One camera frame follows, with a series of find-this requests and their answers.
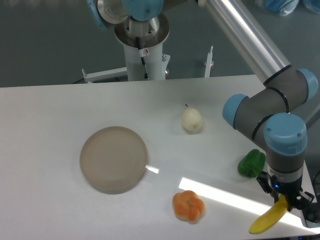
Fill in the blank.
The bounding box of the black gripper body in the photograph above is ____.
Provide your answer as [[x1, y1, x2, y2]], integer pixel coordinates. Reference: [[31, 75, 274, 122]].
[[262, 166, 303, 195]]

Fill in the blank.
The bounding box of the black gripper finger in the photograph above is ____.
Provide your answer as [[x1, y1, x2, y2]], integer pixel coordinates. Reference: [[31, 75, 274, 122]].
[[287, 191, 315, 212], [256, 174, 280, 203]]

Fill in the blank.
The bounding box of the yellow banana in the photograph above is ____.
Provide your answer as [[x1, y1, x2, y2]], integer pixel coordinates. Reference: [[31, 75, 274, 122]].
[[249, 195, 289, 235]]

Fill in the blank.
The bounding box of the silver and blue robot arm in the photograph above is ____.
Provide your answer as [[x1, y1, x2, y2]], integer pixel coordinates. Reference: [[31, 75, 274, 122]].
[[87, 0, 318, 210]]

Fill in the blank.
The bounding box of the beige round plate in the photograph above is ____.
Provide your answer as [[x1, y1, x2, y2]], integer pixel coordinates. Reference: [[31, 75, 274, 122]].
[[79, 126, 148, 195]]

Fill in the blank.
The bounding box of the green bell pepper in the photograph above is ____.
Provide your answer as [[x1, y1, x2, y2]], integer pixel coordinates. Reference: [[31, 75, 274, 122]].
[[237, 149, 266, 178]]

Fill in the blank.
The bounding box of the orange braided bread roll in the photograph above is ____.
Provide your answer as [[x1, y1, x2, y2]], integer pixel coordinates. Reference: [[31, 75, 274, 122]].
[[172, 190, 206, 224]]

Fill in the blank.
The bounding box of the white pear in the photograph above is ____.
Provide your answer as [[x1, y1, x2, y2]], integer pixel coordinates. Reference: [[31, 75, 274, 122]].
[[181, 106, 203, 133]]

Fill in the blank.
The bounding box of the white bracket with red knob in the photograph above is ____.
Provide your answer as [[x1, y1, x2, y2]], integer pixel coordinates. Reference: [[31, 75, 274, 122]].
[[204, 45, 214, 78]]

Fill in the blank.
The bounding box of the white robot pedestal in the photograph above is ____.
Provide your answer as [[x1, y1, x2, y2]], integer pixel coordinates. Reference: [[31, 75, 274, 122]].
[[82, 43, 171, 83]]

